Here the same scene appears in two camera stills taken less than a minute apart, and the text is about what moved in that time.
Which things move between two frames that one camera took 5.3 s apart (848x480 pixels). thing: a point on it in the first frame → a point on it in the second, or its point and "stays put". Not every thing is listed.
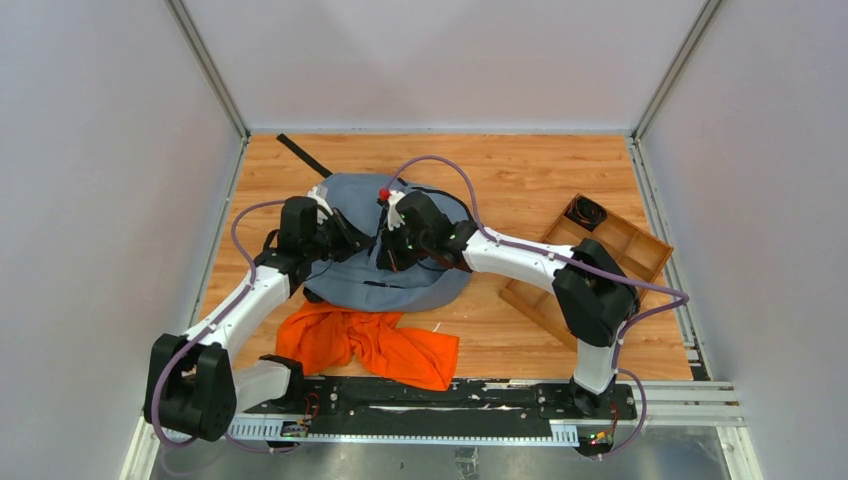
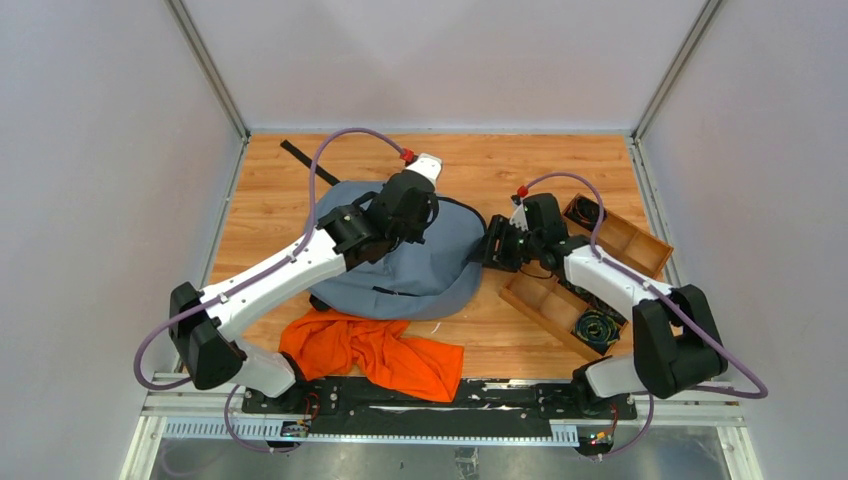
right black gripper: [390, 259] → [485, 252]
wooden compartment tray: [641, 254] stays put
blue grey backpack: [360, 284] stays put
